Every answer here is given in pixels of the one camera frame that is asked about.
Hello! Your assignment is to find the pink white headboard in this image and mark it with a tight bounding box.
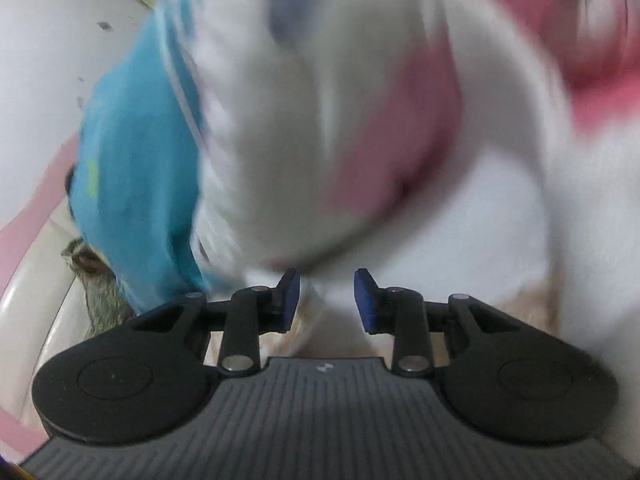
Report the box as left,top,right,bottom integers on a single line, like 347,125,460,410
0,130,136,466

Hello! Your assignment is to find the beige checked knit sweater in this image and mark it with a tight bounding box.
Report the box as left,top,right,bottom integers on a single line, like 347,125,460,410
202,265,563,366

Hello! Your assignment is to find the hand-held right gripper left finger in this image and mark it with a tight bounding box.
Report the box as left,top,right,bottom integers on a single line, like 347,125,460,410
131,268,302,376

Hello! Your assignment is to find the grey lace-trimmed pillow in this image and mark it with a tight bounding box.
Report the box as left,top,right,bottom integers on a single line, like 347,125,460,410
60,240,136,341

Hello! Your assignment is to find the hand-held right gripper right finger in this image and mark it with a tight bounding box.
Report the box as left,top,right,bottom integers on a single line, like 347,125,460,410
353,268,521,378

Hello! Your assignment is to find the pink white patterned quilt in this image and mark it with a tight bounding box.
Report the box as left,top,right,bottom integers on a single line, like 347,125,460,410
192,0,640,281

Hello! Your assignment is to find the cream white garment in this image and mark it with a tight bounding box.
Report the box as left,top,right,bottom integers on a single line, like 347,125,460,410
245,160,640,466

